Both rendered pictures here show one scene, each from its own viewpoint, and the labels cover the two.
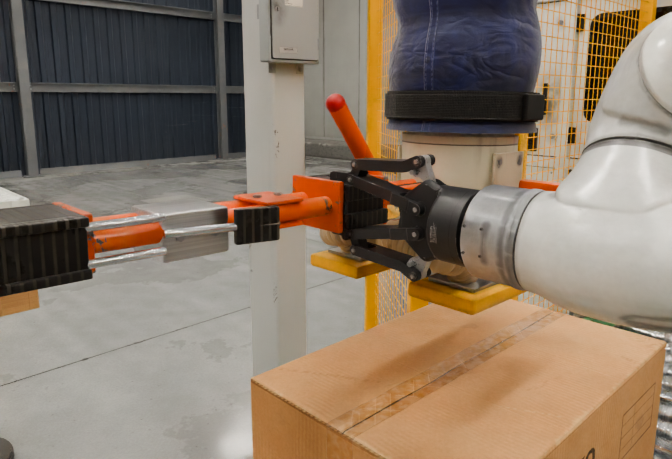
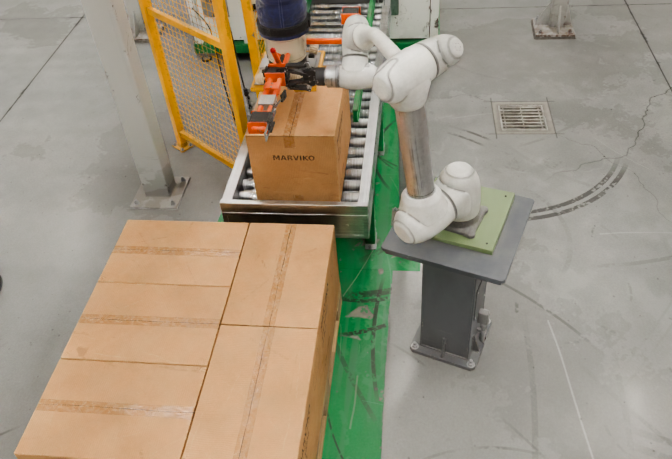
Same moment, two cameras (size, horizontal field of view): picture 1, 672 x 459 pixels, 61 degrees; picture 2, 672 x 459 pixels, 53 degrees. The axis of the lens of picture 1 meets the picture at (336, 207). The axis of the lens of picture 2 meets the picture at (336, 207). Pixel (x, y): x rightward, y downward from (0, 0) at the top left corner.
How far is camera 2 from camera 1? 2.32 m
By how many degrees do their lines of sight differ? 44
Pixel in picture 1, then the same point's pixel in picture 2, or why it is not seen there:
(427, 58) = (281, 19)
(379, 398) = (287, 123)
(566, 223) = (348, 75)
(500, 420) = (322, 114)
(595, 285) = (356, 85)
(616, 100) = (349, 46)
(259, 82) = not seen: outside the picture
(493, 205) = (331, 73)
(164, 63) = not seen: outside the picture
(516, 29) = (302, 1)
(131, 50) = not seen: outside the picture
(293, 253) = (138, 71)
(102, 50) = not seen: outside the picture
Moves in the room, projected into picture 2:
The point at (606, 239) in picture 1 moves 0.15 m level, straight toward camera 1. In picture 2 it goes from (356, 77) to (366, 97)
